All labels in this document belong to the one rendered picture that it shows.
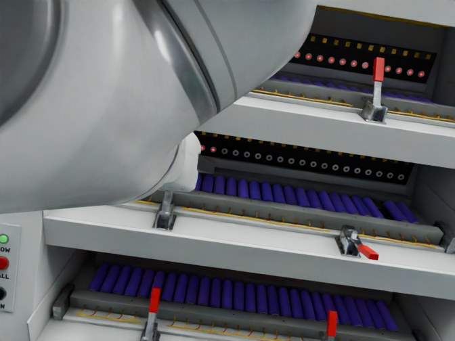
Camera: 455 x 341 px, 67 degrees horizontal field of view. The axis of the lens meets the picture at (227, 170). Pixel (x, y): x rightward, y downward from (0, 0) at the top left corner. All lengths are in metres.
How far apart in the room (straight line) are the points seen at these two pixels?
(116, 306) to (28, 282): 0.14
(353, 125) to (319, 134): 0.05
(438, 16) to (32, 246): 0.62
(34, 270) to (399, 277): 0.50
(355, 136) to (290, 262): 0.20
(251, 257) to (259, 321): 0.14
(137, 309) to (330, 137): 0.40
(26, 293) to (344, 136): 0.48
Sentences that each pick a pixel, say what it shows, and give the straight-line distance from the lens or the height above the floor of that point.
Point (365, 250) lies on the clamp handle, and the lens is 0.47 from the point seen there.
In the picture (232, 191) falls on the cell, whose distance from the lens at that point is 0.57.
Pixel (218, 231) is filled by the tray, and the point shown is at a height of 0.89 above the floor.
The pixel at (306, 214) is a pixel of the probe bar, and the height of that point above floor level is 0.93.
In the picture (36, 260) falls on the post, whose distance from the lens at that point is 0.55.
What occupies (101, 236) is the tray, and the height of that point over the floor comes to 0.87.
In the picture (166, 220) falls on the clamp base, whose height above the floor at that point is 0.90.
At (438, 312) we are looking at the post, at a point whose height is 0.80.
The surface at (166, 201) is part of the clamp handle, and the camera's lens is 0.49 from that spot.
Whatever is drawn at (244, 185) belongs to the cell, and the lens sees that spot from 0.59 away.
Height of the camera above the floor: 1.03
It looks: 5 degrees down
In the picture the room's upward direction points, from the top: 8 degrees clockwise
